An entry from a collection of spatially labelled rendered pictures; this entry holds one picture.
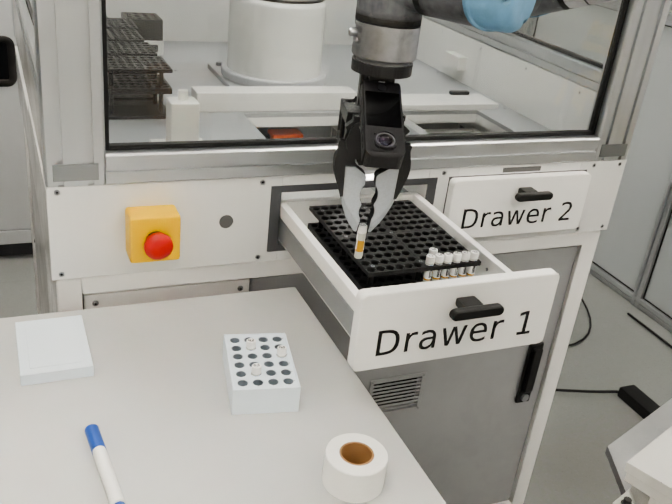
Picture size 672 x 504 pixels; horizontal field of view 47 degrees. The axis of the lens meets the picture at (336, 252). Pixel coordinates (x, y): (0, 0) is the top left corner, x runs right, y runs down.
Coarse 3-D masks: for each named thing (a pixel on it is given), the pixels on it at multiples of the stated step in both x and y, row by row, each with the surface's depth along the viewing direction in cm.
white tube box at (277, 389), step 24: (240, 336) 105; (264, 336) 105; (240, 360) 100; (264, 360) 100; (288, 360) 101; (240, 384) 96; (264, 384) 96; (288, 384) 96; (240, 408) 96; (264, 408) 96; (288, 408) 97
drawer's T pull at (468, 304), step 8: (472, 296) 98; (456, 304) 97; (464, 304) 96; (472, 304) 96; (480, 304) 96; (488, 304) 96; (496, 304) 97; (456, 312) 94; (464, 312) 94; (472, 312) 95; (480, 312) 95; (488, 312) 96; (496, 312) 96; (456, 320) 94
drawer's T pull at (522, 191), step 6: (522, 192) 134; (528, 192) 133; (534, 192) 134; (540, 192) 134; (546, 192) 134; (516, 198) 132; (522, 198) 132; (528, 198) 133; (534, 198) 133; (540, 198) 134; (546, 198) 134
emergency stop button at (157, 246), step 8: (160, 232) 108; (152, 240) 107; (160, 240) 108; (168, 240) 108; (144, 248) 108; (152, 248) 108; (160, 248) 108; (168, 248) 109; (152, 256) 108; (160, 256) 109
